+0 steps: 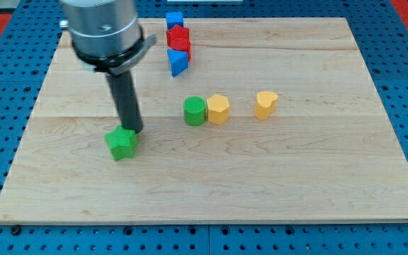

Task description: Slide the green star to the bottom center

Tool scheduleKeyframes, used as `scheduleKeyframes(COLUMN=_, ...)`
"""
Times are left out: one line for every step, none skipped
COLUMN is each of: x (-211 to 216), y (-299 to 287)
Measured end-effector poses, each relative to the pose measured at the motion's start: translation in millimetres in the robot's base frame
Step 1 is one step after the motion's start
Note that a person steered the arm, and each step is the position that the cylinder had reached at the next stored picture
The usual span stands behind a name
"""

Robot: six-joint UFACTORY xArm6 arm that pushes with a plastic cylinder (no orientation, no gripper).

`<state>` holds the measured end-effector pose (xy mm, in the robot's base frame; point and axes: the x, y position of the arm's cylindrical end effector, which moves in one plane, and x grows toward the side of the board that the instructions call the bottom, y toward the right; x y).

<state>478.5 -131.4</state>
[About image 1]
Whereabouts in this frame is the green star block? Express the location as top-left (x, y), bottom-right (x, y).
top-left (104, 125), bottom-right (138, 161)

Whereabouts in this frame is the yellow heart block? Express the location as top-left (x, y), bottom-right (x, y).
top-left (254, 91), bottom-right (278, 120)

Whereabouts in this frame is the green cylinder block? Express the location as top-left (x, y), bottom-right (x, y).
top-left (183, 96), bottom-right (206, 126)

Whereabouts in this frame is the light wooden board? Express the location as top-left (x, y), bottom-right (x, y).
top-left (0, 18), bottom-right (408, 225)

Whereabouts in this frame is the yellow hexagon block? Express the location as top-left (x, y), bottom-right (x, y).
top-left (207, 94), bottom-right (230, 125)

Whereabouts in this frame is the blue triangle block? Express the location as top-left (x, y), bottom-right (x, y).
top-left (167, 49), bottom-right (188, 77)

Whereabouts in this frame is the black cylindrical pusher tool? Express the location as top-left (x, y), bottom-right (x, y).
top-left (106, 71), bottom-right (143, 134)

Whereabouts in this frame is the blue cube block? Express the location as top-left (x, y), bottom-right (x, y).
top-left (165, 11), bottom-right (183, 29)

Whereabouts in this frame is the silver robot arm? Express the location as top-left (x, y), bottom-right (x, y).
top-left (60, 0), bottom-right (157, 76)

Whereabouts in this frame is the red star block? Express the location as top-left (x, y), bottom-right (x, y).
top-left (166, 25), bottom-right (190, 46)

